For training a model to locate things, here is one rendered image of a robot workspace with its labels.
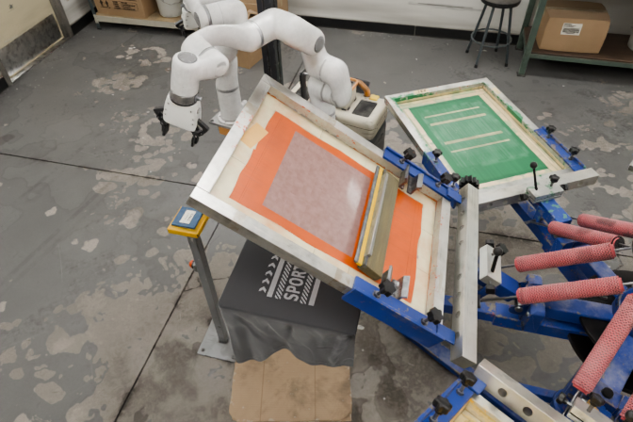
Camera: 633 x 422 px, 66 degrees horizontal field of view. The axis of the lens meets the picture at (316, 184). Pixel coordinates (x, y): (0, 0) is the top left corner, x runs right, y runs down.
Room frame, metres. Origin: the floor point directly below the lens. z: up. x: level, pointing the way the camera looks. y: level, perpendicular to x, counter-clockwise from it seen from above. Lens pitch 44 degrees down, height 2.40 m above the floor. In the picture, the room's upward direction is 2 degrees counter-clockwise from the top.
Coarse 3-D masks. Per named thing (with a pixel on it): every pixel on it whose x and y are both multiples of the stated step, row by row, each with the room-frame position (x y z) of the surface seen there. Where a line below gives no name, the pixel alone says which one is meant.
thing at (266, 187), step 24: (264, 168) 1.06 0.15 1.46; (240, 192) 0.95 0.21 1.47; (264, 192) 0.98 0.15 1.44; (288, 192) 1.01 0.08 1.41; (312, 192) 1.04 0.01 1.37; (264, 216) 0.90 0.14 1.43; (288, 216) 0.93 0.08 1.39; (312, 216) 0.96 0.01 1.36; (336, 216) 0.99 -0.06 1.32; (360, 216) 1.03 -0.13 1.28; (312, 240) 0.88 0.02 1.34; (336, 240) 0.91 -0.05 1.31; (384, 264) 0.89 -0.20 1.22; (408, 264) 0.92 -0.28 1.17
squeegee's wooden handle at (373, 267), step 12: (396, 180) 1.20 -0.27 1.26; (396, 192) 1.15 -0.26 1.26; (384, 204) 1.07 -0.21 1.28; (384, 216) 1.03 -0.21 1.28; (384, 228) 0.98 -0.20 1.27; (384, 240) 0.94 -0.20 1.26; (372, 252) 0.88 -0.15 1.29; (384, 252) 0.90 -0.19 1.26; (372, 264) 0.84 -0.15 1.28; (372, 276) 0.82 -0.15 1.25
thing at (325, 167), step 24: (288, 120) 1.30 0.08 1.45; (264, 144) 1.15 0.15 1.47; (288, 144) 1.19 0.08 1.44; (312, 144) 1.24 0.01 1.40; (288, 168) 1.10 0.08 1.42; (312, 168) 1.14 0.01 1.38; (336, 168) 1.18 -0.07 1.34; (360, 168) 1.23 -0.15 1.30; (336, 192) 1.08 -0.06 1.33; (360, 192) 1.12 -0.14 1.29; (408, 216) 1.10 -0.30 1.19; (408, 240) 1.00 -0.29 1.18
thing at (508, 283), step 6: (504, 276) 0.93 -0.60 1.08; (480, 282) 0.90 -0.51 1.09; (504, 282) 0.90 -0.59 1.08; (510, 282) 0.91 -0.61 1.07; (516, 282) 0.92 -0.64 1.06; (498, 288) 0.89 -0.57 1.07; (504, 288) 0.88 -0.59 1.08; (510, 288) 0.89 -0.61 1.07; (516, 288) 0.90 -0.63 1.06; (498, 294) 0.89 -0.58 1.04; (504, 294) 0.88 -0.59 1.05; (510, 294) 0.88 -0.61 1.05; (510, 300) 0.88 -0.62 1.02
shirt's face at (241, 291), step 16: (240, 256) 1.14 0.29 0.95; (256, 256) 1.14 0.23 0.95; (240, 272) 1.07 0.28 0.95; (256, 272) 1.07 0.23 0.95; (240, 288) 1.00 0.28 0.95; (256, 288) 1.00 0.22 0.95; (320, 288) 0.99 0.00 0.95; (224, 304) 0.94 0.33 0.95; (240, 304) 0.93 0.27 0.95; (256, 304) 0.93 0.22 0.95; (272, 304) 0.93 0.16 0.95; (288, 304) 0.93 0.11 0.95; (304, 304) 0.93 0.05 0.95; (320, 304) 0.93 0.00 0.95; (336, 304) 0.92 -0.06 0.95; (304, 320) 0.87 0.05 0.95; (320, 320) 0.86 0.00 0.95; (336, 320) 0.86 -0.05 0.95; (352, 320) 0.86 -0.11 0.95
